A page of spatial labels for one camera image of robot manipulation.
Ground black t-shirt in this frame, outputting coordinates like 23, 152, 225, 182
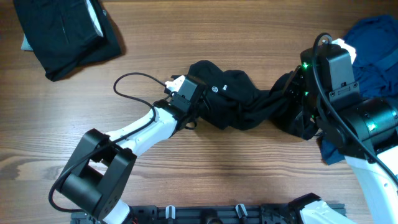
188, 60, 303, 138

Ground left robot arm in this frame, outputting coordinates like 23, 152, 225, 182
49, 75, 206, 223

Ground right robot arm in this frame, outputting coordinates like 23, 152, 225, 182
275, 44, 397, 223

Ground blue garment pile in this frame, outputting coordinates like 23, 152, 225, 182
319, 14, 398, 166

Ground folded black garment stack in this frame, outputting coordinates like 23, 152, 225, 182
13, 0, 122, 82

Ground folded grey garment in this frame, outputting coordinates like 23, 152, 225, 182
21, 35, 33, 52

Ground black mounting rail base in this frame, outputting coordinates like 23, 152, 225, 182
70, 203, 346, 224

